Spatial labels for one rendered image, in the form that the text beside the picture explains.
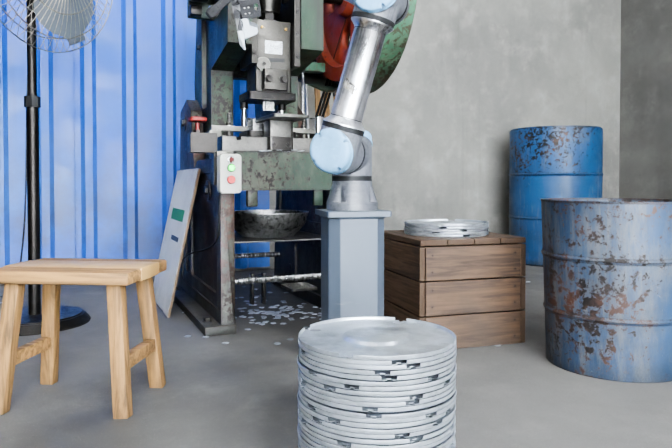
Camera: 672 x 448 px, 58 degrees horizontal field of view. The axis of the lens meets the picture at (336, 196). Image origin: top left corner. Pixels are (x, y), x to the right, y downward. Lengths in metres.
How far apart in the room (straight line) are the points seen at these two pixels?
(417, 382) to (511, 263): 1.08
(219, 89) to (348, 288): 1.25
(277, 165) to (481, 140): 2.43
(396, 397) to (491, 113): 3.64
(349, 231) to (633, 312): 0.78
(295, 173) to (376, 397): 1.37
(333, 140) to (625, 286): 0.86
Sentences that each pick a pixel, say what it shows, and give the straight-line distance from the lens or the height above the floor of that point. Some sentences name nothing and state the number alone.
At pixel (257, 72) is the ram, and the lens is 2.45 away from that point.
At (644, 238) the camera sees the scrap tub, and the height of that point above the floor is 0.38.
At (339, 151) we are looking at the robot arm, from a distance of 1.57.
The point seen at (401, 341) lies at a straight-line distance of 1.12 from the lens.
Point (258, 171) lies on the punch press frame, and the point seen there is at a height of 0.57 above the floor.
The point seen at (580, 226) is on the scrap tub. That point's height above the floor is 0.41.
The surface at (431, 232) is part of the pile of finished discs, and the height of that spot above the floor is 0.36.
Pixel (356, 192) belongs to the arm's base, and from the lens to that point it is 1.71.
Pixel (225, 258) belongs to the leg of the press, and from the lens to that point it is 2.17.
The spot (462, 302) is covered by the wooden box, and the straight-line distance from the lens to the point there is 2.00.
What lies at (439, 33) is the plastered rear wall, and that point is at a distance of 4.37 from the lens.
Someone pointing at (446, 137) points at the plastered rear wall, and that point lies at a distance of 4.29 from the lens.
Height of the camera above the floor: 0.53
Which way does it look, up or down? 1 degrees down
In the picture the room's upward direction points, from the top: straight up
